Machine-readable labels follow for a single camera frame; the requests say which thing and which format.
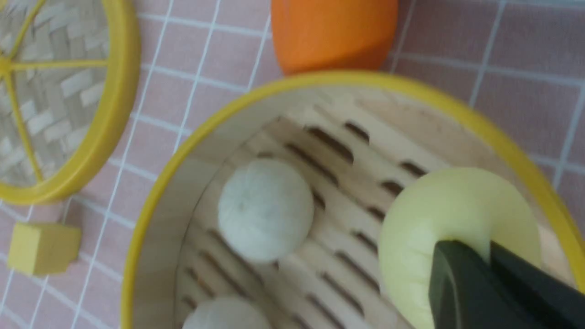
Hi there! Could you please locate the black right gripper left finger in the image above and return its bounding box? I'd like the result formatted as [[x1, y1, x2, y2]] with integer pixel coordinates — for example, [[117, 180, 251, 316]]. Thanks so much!
[[428, 241, 544, 329]]

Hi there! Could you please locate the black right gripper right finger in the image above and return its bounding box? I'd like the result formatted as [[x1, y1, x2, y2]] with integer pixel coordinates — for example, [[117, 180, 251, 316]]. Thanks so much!
[[490, 242, 585, 329]]

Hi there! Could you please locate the yellow bun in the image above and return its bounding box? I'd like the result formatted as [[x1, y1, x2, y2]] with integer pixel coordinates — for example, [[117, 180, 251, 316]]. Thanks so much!
[[378, 167, 542, 329]]

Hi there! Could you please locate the white bun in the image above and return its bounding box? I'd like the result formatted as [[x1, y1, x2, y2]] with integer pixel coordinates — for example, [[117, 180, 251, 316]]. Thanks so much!
[[218, 158, 315, 264], [182, 296, 271, 329]]

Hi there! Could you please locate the yellow bamboo steamer tray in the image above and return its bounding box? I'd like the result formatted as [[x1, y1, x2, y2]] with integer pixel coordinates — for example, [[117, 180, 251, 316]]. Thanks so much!
[[120, 72, 584, 329]]

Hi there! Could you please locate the yellow woven steamer lid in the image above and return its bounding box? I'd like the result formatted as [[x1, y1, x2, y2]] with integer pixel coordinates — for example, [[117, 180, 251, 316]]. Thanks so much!
[[1, 0, 141, 204]]

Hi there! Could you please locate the pink checked tablecloth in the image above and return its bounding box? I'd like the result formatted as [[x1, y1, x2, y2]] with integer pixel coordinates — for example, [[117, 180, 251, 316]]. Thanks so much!
[[0, 0, 585, 329]]

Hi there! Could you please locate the orange fruit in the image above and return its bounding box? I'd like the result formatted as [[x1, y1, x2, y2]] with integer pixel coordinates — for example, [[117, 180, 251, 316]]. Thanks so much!
[[270, 0, 399, 75]]

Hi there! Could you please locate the yellow cube block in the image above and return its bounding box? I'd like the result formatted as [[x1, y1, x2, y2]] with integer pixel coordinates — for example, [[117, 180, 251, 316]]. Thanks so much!
[[7, 222, 82, 276]]

